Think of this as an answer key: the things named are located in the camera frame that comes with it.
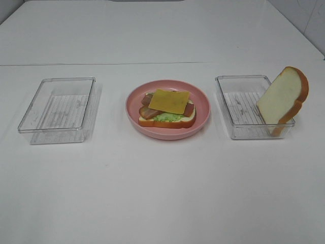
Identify green lettuce leaf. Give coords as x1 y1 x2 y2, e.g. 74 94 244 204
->
152 90 185 123

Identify bacon strip front curved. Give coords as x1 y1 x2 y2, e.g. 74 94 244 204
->
139 106 163 119

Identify yellow cheese slice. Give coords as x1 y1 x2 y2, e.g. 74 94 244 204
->
148 89 189 114

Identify white bread slice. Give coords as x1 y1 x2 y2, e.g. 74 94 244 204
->
138 100 196 129

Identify pink round plate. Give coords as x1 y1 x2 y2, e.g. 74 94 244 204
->
125 80 211 140

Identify clear plastic bread tray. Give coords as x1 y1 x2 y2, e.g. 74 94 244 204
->
215 75 295 140

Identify clear plastic ingredient tray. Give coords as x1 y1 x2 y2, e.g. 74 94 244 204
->
18 77 101 145

